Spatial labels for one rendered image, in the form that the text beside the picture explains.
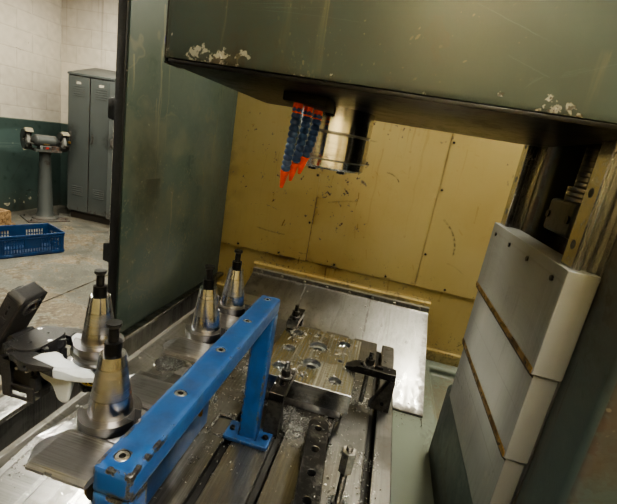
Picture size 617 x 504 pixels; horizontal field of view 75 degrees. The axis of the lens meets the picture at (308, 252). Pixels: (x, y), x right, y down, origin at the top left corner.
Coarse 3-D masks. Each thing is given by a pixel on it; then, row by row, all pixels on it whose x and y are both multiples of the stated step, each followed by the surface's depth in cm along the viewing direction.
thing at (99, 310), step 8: (88, 304) 52; (96, 304) 52; (104, 304) 53; (88, 312) 52; (96, 312) 52; (104, 312) 53; (112, 312) 54; (88, 320) 52; (96, 320) 52; (104, 320) 53; (88, 328) 53; (96, 328) 53; (104, 328) 53; (88, 336) 53; (96, 336) 53; (104, 336) 53; (88, 344) 53; (96, 344) 53
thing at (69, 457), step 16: (64, 432) 40; (80, 432) 40; (48, 448) 38; (64, 448) 38; (80, 448) 38; (96, 448) 39; (32, 464) 36; (48, 464) 36; (64, 464) 36; (80, 464) 37; (64, 480) 35; (80, 480) 35
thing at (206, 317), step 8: (200, 288) 61; (216, 288) 62; (200, 296) 61; (208, 296) 61; (216, 296) 62; (200, 304) 61; (208, 304) 61; (216, 304) 62; (200, 312) 61; (208, 312) 61; (216, 312) 62; (200, 320) 61; (208, 320) 62; (216, 320) 63; (192, 328) 62; (200, 328) 62; (208, 328) 62; (216, 328) 63
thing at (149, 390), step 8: (136, 376) 50; (144, 376) 51; (136, 384) 49; (144, 384) 49; (152, 384) 49; (160, 384) 50; (168, 384) 50; (136, 392) 47; (144, 392) 48; (152, 392) 48; (160, 392) 48; (144, 400) 46; (152, 400) 47; (144, 408) 46
